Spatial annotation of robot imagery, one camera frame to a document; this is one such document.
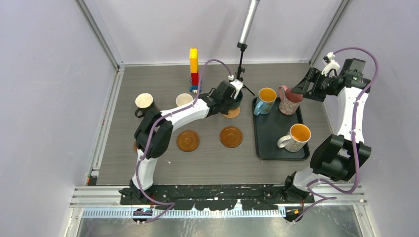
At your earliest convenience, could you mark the dark green mug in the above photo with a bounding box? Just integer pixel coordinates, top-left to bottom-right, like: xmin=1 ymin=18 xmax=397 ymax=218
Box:
xmin=229 ymin=90 xmax=243 ymax=110

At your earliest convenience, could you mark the woven orange coaster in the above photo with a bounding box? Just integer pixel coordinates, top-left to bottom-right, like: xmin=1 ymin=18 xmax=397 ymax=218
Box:
xmin=223 ymin=107 xmax=241 ymax=119

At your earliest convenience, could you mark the pink mug maroon inside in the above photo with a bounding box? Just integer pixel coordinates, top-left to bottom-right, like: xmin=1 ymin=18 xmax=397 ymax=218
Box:
xmin=279 ymin=85 xmax=303 ymax=116

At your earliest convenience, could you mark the yellow mug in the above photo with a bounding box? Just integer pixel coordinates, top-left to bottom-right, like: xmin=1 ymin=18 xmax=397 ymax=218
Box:
xmin=175 ymin=93 xmax=194 ymax=107

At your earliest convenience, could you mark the blue mug orange inside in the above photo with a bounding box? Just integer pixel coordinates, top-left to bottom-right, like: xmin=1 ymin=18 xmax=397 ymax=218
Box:
xmin=253 ymin=87 xmax=277 ymax=116

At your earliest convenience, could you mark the brown ringed coaster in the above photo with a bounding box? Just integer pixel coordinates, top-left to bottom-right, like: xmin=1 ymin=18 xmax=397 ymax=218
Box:
xmin=219 ymin=126 xmax=243 ymax=148
xmin=133 ymin=141 xmax=138 ymax=153
xmin=176 ymin=130 xmax=200 ymax=152

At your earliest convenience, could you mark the brown ringed coaster front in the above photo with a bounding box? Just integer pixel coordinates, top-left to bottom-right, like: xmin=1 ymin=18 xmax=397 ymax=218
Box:
xmin=176 ymin=130 xmax=200 ymax=152

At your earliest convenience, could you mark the white floral mug orange inside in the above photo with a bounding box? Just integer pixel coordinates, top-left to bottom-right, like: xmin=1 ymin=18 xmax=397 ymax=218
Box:
xmin=277 ymin=123 xmax=312 ymax=153

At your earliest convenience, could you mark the black plastic tray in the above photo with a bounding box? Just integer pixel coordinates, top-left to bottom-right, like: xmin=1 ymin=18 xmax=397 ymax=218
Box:
xmin=252 ymin=97 xmax=310 ymax=161

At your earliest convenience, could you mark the black mug white inside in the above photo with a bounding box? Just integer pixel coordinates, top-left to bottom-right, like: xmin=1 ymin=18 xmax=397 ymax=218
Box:
xmin=134 ymin=93 xmax=157 ymax=118

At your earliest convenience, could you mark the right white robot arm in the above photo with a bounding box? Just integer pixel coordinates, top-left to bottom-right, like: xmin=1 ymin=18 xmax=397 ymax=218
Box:
xmin=282 ymin=58 xmax=372 ymax=203

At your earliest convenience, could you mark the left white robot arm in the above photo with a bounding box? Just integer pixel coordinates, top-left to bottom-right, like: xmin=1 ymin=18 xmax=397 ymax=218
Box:
xmin=129 ymin=79 xmax=244 ymax=204

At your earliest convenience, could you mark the yellow red blue block tower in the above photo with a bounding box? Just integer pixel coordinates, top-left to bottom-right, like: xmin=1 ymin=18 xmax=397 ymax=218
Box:
xmin=189 ymin=48 xmax=201 ymax=94

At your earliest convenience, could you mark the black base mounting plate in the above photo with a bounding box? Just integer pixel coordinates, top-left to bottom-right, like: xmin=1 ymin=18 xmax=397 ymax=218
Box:
xmin=119 ymin=184 xmax=314 ymax=211

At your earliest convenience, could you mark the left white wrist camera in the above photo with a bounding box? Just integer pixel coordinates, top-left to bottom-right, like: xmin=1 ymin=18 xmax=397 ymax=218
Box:
xmin=228 ymin=75 xmax=244 ymax=99

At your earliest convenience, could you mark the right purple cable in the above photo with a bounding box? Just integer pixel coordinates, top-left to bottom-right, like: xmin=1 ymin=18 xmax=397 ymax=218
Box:
xmin=293 ymin=47 xmax=379 ymax=224

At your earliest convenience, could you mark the purple cable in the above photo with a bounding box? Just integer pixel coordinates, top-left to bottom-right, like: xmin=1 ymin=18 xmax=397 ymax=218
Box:
xmin=134 ymin=59 xmax=234 ymax=224
xmin=293 ymin=47 xmax=379 ymax=224

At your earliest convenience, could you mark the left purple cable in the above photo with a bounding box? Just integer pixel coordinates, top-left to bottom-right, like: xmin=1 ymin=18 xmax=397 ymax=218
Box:
xmin=134 ymin=59 xmax=234 ymax=224

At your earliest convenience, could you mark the aluminium front rail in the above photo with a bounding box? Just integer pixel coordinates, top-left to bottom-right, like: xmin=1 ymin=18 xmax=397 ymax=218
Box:
xmin=69 ymin=186 xmax=368 ymax=219

